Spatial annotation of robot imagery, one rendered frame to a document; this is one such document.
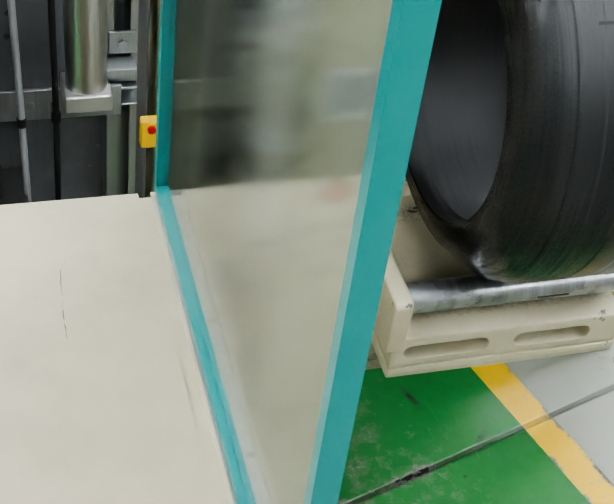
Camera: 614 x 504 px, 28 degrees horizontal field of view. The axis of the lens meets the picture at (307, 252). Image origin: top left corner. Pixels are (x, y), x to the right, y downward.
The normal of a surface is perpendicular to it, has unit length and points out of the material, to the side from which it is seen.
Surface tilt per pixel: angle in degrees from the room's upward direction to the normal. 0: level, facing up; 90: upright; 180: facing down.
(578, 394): 0
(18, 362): 0
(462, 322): 0
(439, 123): 38
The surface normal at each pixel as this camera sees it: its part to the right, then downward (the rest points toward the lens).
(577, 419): 0.11, -0.73
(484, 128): 0.23, -0.23
